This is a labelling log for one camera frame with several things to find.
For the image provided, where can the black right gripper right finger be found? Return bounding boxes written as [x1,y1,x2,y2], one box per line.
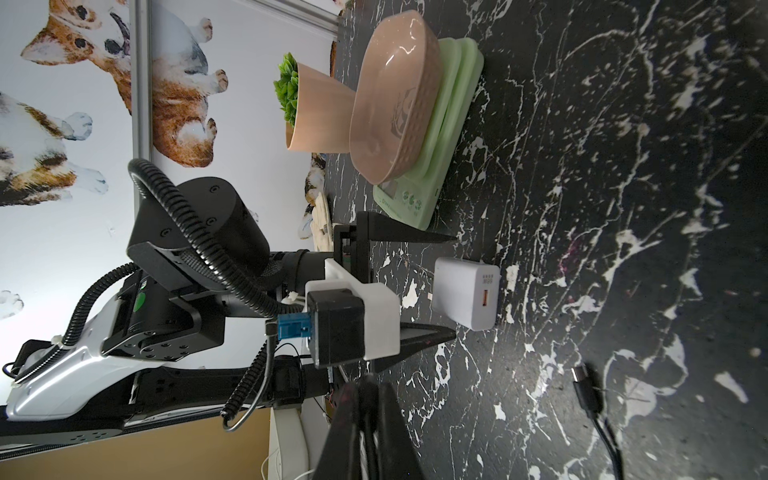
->
[376,383,423,480]

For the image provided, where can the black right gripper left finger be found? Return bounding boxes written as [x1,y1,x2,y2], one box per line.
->
[312,383,362,480]

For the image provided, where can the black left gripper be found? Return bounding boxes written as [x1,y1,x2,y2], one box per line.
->
[263,211,456,374]

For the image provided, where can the white USB charger adapter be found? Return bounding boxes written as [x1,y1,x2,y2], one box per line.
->
[431,257,500,331]

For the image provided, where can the black USB charging cable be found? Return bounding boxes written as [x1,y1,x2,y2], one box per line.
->
[569,363,625,480]

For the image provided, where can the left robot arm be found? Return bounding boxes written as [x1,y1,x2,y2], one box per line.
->
[1,159,455,460]

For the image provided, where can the green electronic scale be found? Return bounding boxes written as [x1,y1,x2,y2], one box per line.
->
[373,38,484,230]

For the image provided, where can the pink panda bowl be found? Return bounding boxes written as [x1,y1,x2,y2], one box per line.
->
[349,10,443,185]

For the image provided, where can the pink pot green plant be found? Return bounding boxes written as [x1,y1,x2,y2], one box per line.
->
[273,53,355,153]

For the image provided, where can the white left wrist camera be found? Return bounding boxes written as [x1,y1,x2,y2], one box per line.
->
[305,258,401,368]

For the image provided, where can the aluminium frame post left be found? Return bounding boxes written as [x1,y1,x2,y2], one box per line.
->
[127,0,341,161]

